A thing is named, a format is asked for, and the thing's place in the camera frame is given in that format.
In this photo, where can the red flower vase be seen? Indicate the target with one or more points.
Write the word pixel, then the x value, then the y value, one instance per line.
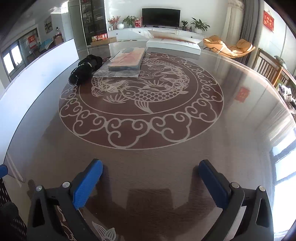
pixel 114 22

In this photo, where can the grey curtain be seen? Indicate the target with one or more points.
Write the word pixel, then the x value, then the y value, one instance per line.
pixel 251 28

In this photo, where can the black flat television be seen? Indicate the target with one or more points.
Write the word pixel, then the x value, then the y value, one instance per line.
pixel 161 17

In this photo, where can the green potted plant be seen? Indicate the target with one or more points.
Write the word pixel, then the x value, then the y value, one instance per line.
pixel 129 21
pixel 199 26

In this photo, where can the red wall decoration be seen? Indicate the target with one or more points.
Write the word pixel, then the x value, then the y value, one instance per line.
pixel 268 20

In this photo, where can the cardboard box on floor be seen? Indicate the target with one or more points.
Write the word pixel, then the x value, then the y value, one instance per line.
pixel 104 41

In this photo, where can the small dark potted plant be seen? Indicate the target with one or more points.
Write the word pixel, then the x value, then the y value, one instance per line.
pixel 184 25

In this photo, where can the wooden dining chair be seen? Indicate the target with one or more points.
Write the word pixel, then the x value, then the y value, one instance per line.
pixel 267 66

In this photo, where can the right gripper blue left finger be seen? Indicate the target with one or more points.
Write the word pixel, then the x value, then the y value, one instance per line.
pixel 43 220

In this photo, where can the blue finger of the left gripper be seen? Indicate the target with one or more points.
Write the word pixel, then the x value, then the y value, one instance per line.
pixel 3 170

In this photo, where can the black glass display cabinet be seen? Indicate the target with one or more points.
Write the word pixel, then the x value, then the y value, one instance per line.
pixel 93 18

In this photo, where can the green potted plant right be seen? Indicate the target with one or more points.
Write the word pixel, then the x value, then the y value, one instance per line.
pixel 199 26

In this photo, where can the framed wall painting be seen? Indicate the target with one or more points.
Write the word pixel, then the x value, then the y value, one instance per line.
pixel 48 25

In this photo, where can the green potted plant left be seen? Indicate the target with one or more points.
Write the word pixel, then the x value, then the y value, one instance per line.
pixel 129 21

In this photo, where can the orange lounge chair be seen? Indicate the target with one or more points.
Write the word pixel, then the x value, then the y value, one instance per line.
pixel 216 45

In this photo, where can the white tv cabinet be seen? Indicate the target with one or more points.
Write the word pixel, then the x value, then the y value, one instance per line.
pixel 143 34

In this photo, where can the packaged pink item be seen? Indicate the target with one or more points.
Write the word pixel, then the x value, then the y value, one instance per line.
pixel 126 63

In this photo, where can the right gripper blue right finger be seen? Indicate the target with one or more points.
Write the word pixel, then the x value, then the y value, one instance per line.
pixel 257 221

